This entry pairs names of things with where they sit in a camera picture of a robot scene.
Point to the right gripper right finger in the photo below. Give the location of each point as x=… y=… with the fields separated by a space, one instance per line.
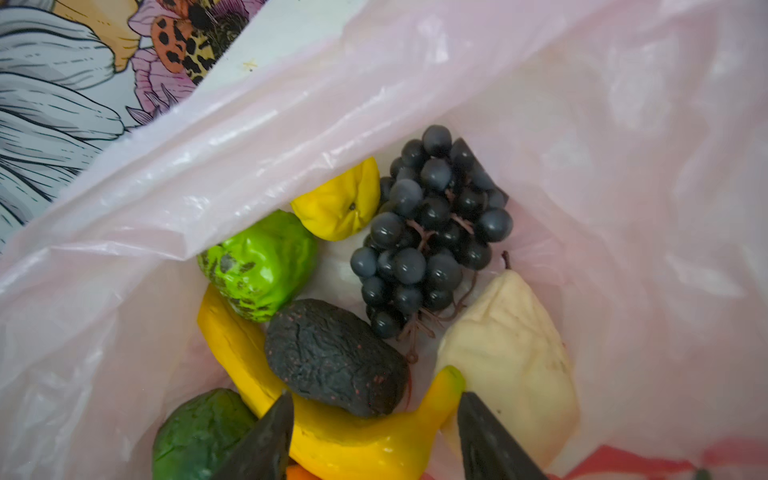
x=489 y=452

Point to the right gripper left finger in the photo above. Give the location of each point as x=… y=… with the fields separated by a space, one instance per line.
x=264 y=451

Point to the fake dark avocado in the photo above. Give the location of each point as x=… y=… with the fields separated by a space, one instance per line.
x=330 y=355

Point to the pink plastic bag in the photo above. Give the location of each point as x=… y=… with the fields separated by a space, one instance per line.
x=630 y=136

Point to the fake orange fruit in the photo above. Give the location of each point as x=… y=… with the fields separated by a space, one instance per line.
x=297 y=472

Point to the fake yellow banana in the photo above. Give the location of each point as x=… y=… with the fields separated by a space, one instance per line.
x=328 y=441

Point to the fake green lime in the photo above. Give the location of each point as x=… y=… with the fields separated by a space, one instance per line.
x=199 y=435

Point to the fake pale pear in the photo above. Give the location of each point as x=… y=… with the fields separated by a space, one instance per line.
x=511 y=355

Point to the fake green custard apple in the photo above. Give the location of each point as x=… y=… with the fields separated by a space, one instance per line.
x=263 y=267

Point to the fake black grape bunch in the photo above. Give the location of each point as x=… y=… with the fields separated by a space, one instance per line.
x=439 y=215

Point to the fake yellow lemon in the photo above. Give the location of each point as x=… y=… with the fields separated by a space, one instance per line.
x=343 y=206

